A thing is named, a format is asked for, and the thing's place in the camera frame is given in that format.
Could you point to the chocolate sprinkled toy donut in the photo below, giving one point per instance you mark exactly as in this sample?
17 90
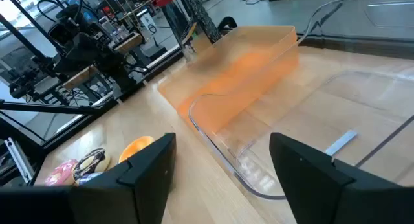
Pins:
92 162

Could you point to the orange translucent plastic bin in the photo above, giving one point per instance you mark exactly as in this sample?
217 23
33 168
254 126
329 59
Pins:
258 49

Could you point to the pink frosted toy donut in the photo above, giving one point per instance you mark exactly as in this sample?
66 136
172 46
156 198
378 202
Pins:
61 173

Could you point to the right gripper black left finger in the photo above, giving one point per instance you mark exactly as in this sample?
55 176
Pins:
145 185

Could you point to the white tape strip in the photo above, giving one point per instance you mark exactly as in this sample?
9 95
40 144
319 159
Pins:
341 142

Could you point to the orange glazed toy donut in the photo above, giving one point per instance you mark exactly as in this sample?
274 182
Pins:
136 146

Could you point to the clear plastic bin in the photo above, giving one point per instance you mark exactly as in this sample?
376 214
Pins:
355 97

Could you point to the silver aluminium extrusion bar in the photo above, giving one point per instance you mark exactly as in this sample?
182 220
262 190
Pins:
19 161

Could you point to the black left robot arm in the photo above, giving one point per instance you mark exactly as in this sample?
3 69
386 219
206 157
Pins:
106 65

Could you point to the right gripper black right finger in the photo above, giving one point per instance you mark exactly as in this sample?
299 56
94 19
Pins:
317 191

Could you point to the wooden workbench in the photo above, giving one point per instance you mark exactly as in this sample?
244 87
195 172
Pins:
129 42

